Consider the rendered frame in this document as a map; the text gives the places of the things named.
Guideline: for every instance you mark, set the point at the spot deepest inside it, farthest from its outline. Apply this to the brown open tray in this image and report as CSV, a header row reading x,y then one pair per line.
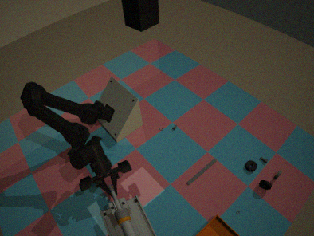
x,y
217,227

